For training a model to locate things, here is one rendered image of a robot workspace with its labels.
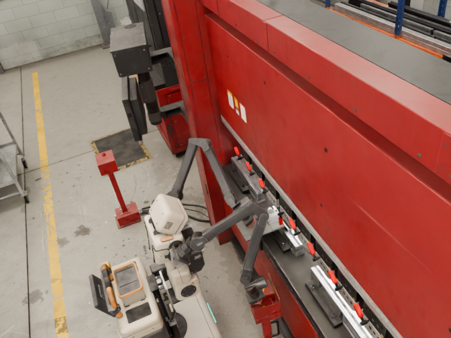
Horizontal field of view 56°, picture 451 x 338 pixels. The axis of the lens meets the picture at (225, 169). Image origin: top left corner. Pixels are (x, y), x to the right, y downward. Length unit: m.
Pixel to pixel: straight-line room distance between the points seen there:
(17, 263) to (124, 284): 2.10
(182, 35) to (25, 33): 6.62
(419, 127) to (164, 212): 1.50
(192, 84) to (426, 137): 2.03
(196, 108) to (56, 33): 6.45
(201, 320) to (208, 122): 1.44
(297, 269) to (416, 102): 1.57
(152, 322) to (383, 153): 1.73
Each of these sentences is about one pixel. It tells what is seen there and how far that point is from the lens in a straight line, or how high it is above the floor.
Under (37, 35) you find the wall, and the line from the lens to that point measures 9.27.
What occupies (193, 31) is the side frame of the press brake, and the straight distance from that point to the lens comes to 2.87.
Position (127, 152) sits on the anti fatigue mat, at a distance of 5.48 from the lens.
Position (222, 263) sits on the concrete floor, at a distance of 3.82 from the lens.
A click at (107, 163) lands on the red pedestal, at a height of 0.79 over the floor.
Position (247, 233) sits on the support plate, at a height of 1.00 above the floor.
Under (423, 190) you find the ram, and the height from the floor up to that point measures 2.07.
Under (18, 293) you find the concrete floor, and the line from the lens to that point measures 4.35.
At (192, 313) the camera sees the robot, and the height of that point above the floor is 0.28.
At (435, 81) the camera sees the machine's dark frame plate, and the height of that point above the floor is 2.30.
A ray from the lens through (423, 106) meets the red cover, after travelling 1.25.
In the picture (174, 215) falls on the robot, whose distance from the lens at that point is 2.34.
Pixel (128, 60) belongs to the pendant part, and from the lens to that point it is 3.00.
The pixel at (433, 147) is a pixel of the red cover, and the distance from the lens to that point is 1.21.
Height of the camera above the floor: 2.92
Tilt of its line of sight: 37 degrees down
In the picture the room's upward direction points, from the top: 10 degrees counter-clockwise
